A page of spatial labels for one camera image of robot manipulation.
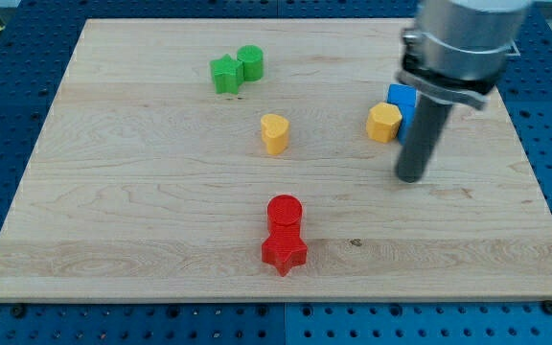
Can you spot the yellow hexagon block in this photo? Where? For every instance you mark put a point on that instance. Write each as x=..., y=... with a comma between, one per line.
x=383, y=122

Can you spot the green cylinder block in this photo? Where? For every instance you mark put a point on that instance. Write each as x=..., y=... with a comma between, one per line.
x=252, y=59

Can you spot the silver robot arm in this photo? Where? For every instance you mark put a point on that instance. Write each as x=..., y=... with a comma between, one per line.
x=456, y=50

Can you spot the red star block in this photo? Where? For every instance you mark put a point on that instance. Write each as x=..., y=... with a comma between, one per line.
x=284, y=248

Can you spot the green star block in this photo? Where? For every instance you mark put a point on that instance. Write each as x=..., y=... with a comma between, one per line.
x=227, y=74

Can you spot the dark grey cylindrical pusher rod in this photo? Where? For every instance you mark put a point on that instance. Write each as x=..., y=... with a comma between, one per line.
x=421, y=138

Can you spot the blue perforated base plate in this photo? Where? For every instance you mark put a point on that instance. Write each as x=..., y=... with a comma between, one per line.
x=35, y=47

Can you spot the blue cube block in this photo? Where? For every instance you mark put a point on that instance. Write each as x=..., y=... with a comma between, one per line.
x=401, y=95

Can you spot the yellow heart block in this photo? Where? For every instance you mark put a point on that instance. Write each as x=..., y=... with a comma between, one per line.
x=275, y=133

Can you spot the blue triangle block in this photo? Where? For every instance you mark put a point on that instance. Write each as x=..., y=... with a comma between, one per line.
x=408, y=113

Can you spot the light wooden board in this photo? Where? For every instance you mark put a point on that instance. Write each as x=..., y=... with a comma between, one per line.
x=146, y=186

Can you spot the red cylinder block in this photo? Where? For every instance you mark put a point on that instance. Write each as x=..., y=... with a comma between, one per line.
x=284, y=210

